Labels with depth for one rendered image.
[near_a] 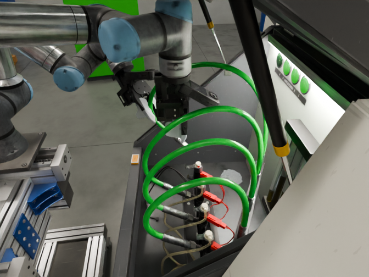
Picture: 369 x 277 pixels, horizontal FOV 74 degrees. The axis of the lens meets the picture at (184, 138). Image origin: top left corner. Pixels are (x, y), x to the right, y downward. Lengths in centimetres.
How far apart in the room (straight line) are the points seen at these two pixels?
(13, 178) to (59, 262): 74
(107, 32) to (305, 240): 42
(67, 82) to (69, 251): 121
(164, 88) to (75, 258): 134
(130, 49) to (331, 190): 38
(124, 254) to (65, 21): 62
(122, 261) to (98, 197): 147
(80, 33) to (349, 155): 50
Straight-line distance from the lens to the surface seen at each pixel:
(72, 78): 79
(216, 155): 119
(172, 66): 56
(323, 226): 30
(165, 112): 61
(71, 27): 57
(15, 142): 111
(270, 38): 89
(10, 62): 111
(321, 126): 67
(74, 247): 178
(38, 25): 55
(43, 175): 114
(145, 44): 49
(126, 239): 84
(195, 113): 56
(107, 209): 214
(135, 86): 81
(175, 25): 53
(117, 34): 47
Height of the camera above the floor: 167
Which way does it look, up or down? 38 degrees down
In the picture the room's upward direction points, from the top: straight up
